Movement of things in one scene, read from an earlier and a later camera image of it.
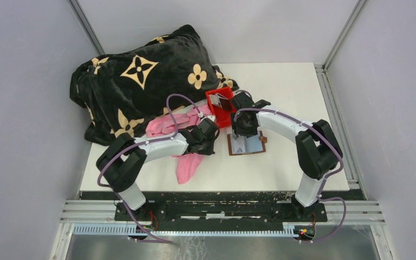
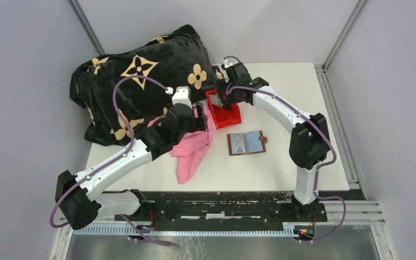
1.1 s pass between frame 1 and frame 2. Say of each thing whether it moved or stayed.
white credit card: stayed
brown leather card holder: stayed
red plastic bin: stayed
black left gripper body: moved
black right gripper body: moved
